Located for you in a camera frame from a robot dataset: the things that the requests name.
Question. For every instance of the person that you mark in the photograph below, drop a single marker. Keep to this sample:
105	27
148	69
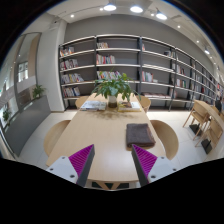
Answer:
219	105

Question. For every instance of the green potted plant, white pot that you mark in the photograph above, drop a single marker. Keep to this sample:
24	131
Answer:
113	86

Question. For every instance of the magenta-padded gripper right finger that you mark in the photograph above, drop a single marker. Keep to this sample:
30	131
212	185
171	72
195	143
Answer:
151	165

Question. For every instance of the white and blue book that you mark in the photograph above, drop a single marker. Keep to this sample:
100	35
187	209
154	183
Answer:
92	105

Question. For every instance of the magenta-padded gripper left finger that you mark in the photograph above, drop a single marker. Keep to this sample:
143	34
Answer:
75	165

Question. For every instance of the slatted wooden chair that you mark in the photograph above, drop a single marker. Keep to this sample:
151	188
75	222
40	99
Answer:
213	131
196	113

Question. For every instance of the grey zigzag-striped towel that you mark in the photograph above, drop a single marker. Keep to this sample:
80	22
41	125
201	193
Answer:
140	135

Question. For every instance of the small leafy potted plant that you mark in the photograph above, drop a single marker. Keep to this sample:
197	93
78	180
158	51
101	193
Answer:
38	90

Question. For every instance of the light wooden side table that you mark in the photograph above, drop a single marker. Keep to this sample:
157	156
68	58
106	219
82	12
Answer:
208	106

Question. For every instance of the grey bookshelf unit with books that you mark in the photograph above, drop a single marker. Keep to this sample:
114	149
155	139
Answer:
156	60

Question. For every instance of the round ceiling lights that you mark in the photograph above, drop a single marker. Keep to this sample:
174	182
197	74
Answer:
136	9

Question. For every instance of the yellow-edged book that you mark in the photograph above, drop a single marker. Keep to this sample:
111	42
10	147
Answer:
129	106

